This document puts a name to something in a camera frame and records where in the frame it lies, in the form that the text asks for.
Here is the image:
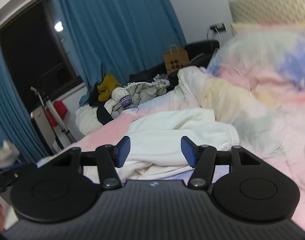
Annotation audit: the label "mustard yellow garment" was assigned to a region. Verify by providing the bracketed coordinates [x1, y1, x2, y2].
[97, 73, 122, 102]

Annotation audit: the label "white duvet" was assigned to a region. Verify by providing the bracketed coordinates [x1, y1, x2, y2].
[75, 100, 118, 134]

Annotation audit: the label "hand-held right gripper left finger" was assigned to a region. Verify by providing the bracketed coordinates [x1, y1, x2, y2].
[44, 135, 131, 190]

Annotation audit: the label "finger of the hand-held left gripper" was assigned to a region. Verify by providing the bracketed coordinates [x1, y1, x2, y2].
[0, 165, 25, 193]

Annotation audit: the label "white pants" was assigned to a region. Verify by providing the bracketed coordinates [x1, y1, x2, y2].
[115, 108, 240, 180]

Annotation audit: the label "red cloth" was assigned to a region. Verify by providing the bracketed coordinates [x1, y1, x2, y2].
[46, 100, 68, 125]

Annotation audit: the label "wall power socket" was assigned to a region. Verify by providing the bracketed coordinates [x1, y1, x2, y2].
[209, 23, 226, 33]

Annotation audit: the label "pastel tie-dye blanket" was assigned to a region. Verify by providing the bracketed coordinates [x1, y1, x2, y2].
[177, 24, 305, 155]

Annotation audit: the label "black chair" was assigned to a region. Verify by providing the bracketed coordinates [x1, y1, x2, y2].
[185, 40, 220, 68]

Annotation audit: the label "grey white garment purple label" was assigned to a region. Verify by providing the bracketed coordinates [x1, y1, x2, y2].
[110, 79, 168, 118]

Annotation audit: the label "black garment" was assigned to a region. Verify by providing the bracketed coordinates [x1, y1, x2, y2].
[89, 82, 113, 125]

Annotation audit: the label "brown paper bag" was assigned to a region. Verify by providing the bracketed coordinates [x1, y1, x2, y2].
[163, 44, 190, 75]

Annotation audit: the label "dark window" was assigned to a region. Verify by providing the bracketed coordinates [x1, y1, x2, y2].
[0, 0, 84, 110]

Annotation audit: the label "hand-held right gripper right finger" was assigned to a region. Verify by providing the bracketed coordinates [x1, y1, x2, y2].
[180, 135, 264, 190]

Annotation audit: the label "pastel bed sheet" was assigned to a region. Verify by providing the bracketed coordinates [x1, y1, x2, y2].
[36, 90, 305, 233]

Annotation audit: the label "beige padded headboard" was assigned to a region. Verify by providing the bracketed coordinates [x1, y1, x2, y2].
[229, 0, 305, 34]

